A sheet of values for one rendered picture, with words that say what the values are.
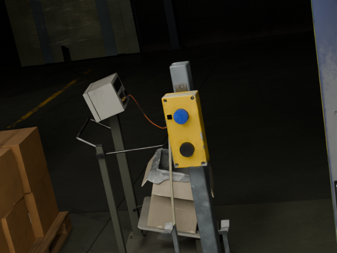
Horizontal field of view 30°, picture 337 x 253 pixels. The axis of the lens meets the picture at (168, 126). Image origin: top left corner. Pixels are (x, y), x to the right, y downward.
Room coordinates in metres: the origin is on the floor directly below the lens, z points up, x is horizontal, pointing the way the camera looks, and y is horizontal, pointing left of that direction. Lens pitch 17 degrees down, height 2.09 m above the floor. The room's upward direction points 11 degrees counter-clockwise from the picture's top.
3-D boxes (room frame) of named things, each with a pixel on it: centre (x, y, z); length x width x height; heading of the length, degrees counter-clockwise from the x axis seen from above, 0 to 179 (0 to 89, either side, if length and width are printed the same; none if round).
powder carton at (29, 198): (4.35, 1.13, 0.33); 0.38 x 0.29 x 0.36; 170
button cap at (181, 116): (2.02, -0.05, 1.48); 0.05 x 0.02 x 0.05; 73
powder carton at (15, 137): (4.33, 1.13, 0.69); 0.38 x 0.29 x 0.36; 168
